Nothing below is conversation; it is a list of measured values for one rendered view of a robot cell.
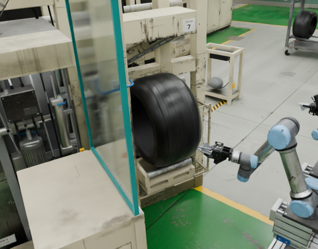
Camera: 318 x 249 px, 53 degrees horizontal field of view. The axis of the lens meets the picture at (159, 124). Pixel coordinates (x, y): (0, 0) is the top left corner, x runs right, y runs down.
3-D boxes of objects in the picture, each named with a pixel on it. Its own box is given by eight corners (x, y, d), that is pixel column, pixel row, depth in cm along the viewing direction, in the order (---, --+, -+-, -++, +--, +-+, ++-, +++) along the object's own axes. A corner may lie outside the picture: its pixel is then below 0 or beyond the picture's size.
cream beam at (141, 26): (112, 49, 190) (109, 23, 182) (98, 40, 209) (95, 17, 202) (198, 33, 214) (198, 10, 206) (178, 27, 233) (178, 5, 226)
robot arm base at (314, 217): (324, 209, 195) (328, 197, 190) (316, 224, 185) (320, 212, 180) (298, 199, 203) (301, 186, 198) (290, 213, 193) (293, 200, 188)
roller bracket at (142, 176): (145, 188, 198) (144, 176, 193) (121, 157, 229) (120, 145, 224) (150, 186, 199) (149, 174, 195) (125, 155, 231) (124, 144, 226)
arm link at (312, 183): (324, 197, 189) (329, 179, 183) (317, 210, 181) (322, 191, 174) (303, 189, 197) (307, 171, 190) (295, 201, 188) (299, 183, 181)
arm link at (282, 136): (322, 206, 179) (295, 116, 168) (313, 222, 169) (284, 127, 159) (301, 204, 188) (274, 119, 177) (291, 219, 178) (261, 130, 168)
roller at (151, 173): (143, 177, 204) (146, 181, 201) (142, 171, 202) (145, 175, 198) (189, 160, 218) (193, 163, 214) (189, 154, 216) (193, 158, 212)
